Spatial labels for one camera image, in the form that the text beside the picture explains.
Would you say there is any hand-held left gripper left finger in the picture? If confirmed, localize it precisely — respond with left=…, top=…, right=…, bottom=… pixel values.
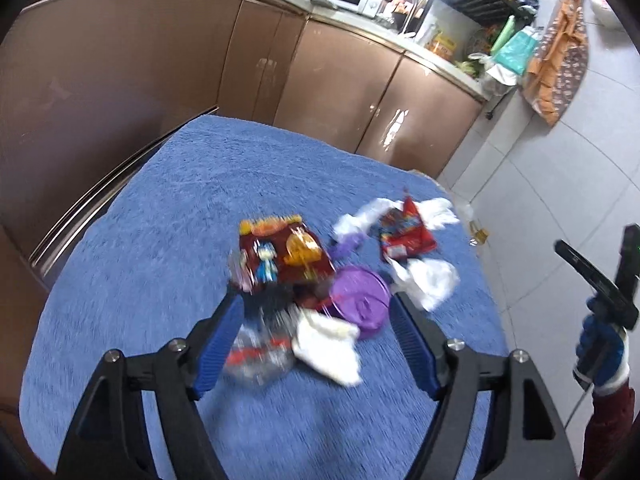
left=56, top=287, right=246, bottom=480

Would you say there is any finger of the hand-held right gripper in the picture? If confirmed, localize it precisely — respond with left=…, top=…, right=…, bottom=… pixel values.
left=554, top=240, right=640, bottom=331

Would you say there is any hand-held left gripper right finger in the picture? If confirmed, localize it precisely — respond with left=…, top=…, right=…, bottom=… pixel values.
left=389, top=291, right=581, bottom=480

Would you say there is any clear plastic wrapper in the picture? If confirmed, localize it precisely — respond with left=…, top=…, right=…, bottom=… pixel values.
left=222, top=310, right=297, bottom=386

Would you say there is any purple plastic lid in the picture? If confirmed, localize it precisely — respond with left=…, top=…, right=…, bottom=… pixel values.
left=327, top=266, right=392, bottom=341

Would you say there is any white tissue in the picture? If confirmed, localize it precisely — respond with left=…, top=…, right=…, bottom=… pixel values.
left=390, top=257, right=460, bottom=312
left=291, top=307, right=363, bottom=387
left=419, top=197, right=460, bottom=231

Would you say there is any dark red cartoon snack bag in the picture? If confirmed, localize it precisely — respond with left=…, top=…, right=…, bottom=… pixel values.
left=230, top=215, right=337, bottom=302

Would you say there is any person's right forearm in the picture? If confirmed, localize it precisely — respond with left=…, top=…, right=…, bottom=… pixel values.
left=580, top=370, right=640, bottom=480

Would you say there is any person's right hand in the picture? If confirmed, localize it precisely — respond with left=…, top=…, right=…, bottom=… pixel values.
left=574, top=299, right=629, bottom=387

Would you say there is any red snack packet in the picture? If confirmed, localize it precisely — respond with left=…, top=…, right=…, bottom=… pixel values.
left=377, top=192, right=438, bottom=262

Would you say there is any small purple wrapper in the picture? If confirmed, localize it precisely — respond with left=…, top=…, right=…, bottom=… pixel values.
left=330, top=232, right=367, bottom=259

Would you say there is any white thin plastic bag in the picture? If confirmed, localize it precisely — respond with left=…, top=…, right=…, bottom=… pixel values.
left=332, top=197, right=406, bottom=241

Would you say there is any blue fluffy blanket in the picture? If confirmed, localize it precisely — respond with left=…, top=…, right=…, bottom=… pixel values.
left=19, top=115, right=508, bottom=480

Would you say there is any orange patterned apron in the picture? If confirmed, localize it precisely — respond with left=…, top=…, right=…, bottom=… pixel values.
left=522, top=0, right=591, bottom=127

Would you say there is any teal plastic bag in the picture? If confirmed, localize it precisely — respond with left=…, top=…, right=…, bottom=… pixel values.
left=492, top=27, right=542, bottom=76

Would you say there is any green cutting board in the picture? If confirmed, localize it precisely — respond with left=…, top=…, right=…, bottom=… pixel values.
left=490, top=15, right=516, bottom=57

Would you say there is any brown kitchen cabinet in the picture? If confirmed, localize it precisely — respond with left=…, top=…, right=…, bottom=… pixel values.
left=0, top=0, right=486, bottom=286

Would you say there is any yellow jar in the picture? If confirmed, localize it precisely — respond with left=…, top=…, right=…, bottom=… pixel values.
left=430, top=32, right=461, bottom=59

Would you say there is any metal kitchen faucet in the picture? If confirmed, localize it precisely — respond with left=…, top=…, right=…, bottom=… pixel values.
left=382, top=0, right=426, bottom=35

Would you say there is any thin black cable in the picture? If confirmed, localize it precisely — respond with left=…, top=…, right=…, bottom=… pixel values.
left=565, top=380, right=597, bottom=427

